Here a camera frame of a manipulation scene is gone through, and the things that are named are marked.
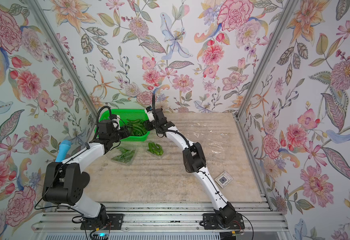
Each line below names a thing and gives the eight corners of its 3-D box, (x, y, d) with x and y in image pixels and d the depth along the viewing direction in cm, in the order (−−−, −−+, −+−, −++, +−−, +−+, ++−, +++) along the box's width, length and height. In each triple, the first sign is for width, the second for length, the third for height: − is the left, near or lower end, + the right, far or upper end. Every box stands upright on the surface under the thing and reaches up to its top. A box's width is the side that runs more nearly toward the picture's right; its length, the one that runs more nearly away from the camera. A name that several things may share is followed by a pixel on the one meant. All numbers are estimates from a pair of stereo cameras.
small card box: (222, 188, 87) (223, 187, 85) (214, 180, 90) (215, 178, 88) (232, 180, 90) (233, 178, 88) (224, 172, 93) (225, 170, 91)
